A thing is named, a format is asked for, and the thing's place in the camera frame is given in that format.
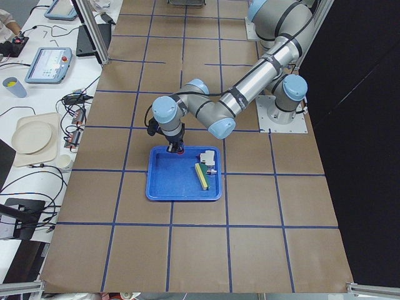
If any green yellow sponge block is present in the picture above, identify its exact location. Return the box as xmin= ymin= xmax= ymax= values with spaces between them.
xmin=194 ymin=163 xmax=210 ymax=190

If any beige tray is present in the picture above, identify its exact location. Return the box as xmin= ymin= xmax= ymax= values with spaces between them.
xmin=11 ymin=112 xmax=60 ymax=168

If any teach pendant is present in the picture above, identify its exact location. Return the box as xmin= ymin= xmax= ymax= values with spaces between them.
xmin=44 ymin=0 xmax=78 ymax=21
xmin=24 ymin=47 xmax=73 ymax=84

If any aluminium profile column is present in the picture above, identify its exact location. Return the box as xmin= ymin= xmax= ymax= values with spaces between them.
xmin=72 ymin=0 xmax=109 ymax=65

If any blue plastic tray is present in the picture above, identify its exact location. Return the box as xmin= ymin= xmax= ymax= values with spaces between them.
xmin=146 ymin=146 xmax=223 ymax=202

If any blue grey cup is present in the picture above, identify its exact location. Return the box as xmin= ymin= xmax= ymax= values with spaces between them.
xmin=2 ymin=77 xmax=27 ymax=98

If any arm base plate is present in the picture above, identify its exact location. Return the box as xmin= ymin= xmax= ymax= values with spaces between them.
xmin=256 ymin=95 xmax=308 ymax=134
xmin=244 ymin=16 xmax=260 ymax=41

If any black device box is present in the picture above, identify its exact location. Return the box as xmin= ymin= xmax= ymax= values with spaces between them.
xmin=1 ymin=198 xmax=45 ymax=241

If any far teach pendant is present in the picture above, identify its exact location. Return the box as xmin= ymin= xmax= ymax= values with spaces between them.
xmin=44 ymin=0 xmax=78 ymax=21

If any beige plate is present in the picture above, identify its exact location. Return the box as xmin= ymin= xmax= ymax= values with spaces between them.
xmin=11 ymin=121 xmax=52 ymax=154

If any near teach pendant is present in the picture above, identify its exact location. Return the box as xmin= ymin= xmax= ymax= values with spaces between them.
xmin=24 ymin=47 xmax=73 ymax=84

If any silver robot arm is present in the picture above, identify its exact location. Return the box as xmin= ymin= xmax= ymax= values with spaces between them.
xmin=145 ymin=0 xmax=315 ymax=154

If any white paper cup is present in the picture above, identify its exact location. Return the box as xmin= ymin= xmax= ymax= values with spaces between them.
xmin=56 ymin=154 xmax=74 ymax=172

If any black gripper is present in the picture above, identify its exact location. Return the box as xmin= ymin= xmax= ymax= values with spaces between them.
xmin=147 ymin=117 xmax=185 ymax=153

